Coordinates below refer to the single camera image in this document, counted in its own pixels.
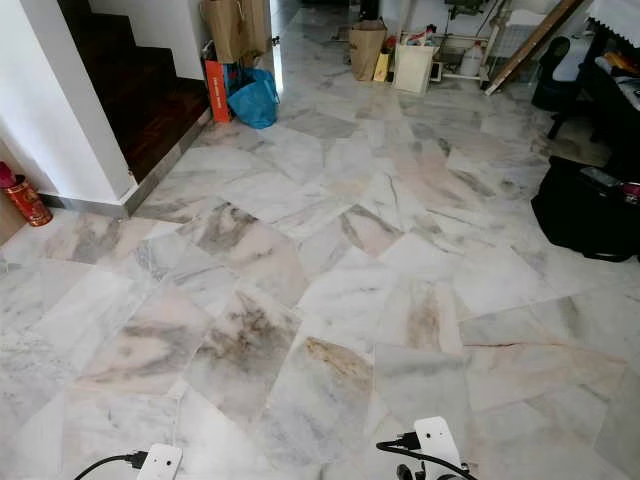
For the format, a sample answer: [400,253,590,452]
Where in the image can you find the dark wooden staircase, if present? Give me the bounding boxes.
[58,0,211,183]

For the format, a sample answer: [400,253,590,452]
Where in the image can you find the orange box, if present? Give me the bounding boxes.
[205,60,233,124]

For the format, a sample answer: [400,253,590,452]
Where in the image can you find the blue plastic bag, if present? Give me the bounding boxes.
[227,67,281,131]

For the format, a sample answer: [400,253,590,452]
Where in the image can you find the large brown paper bag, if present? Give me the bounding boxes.
[202,0,273,65]

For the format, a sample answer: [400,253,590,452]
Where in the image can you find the small brown paper bag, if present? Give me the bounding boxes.
[347,20,390,83]

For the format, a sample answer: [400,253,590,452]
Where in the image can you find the yellow packet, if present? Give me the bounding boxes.
[372,52,392,84]

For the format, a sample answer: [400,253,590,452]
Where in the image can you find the white bin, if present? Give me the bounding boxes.
[393,43,439,96]

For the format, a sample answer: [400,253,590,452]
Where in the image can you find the white plastic jug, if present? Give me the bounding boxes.
[458,40,486,79]

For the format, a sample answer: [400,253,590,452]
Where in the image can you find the long wooden plank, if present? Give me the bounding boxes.
[484,0,589,97]

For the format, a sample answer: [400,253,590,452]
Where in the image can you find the black office chair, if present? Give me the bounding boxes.
[531,36,599,141]

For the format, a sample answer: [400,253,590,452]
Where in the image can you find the black bag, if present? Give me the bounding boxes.
[530,155,640,264]

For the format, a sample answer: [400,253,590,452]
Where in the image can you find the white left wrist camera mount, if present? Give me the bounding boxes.
[138,444,184,480]

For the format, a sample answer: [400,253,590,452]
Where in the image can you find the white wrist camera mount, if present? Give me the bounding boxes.
[138,444,184,480]
[413,416,464,475]

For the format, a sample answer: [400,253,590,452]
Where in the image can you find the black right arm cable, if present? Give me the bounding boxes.
[375,431,483,480]

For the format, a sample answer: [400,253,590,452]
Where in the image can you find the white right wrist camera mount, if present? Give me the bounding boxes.
[413,416,464,475]

